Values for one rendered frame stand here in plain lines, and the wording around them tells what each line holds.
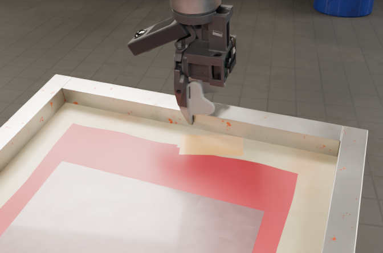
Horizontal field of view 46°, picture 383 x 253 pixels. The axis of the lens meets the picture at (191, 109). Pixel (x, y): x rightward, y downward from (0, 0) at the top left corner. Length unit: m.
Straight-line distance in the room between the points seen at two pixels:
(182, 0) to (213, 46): 0.09
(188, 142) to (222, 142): 0.06
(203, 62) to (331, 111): 2.63
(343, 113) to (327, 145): 2.54
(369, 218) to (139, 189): 1.84
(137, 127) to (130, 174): 0.11
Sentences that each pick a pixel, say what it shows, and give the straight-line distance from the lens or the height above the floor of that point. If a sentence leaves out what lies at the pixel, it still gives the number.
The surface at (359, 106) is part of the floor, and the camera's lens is 3.39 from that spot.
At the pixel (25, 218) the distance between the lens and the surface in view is 0.72.
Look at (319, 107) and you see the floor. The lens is 3.30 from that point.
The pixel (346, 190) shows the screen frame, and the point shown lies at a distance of 0.66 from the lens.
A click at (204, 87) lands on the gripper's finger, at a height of 1.20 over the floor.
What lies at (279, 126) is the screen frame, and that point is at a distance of 0.74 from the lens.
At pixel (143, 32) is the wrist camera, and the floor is 1.30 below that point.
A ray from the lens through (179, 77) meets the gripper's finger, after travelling 0.70.
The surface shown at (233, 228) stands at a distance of 0.64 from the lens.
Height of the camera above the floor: 1.55
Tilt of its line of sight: 29 degrees down
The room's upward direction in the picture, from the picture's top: straight up
